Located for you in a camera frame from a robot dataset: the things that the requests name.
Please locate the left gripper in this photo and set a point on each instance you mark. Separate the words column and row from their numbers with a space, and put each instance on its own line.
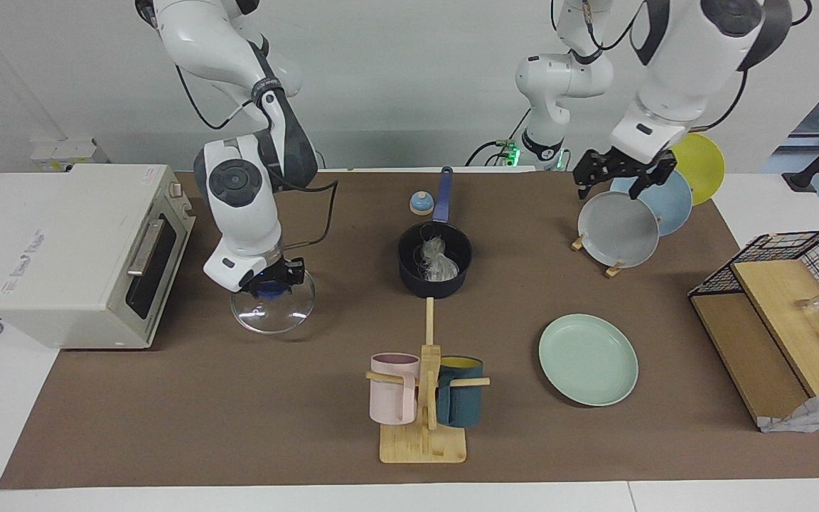
column 630, row 163

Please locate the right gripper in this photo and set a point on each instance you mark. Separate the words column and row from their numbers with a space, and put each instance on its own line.
column 288, row 269

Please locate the glass lid with blue knob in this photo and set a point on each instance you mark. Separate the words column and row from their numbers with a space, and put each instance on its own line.
column 272, row 313

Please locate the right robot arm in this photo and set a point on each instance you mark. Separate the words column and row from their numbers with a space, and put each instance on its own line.
column 239, row 213

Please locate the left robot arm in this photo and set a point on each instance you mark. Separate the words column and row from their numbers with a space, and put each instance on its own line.
column 672, row 78

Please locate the grey plate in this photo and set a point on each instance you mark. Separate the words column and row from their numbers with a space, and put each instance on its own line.
column 619, row 231

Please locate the light blue plate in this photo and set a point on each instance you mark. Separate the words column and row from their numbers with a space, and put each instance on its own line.
column 672, row 206

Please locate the yellow plate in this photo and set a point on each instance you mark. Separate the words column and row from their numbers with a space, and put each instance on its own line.
column 701, row 167

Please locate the wooden plate rack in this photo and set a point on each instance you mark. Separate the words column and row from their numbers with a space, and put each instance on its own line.
column 613, row 271

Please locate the dark blue pot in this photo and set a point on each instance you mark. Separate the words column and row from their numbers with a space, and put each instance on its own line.
column 424, row 286

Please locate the clear vermicelli bundle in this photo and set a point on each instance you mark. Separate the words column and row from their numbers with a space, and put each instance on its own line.
column 439, row 259

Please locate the light green plate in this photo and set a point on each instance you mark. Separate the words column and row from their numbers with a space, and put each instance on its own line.
column 587, row 359

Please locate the pink mug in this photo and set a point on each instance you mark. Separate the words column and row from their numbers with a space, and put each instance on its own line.
column 392, row 395

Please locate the small blue knob lid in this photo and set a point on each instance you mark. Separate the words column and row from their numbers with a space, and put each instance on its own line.
column 421, row 205

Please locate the wooden shelf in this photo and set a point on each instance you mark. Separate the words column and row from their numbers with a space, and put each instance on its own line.
column 772, row 313

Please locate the white toaster oven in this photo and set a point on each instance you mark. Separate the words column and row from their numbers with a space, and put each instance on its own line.
column 68, row 249

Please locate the wooden mug stand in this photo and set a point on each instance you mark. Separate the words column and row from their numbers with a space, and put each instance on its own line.
column 424, row 444

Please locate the dark teal mug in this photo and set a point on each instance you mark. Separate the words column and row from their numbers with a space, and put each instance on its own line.
column 463, row 402

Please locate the grey white bag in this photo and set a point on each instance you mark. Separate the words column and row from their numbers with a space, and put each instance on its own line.
column 815, row 412

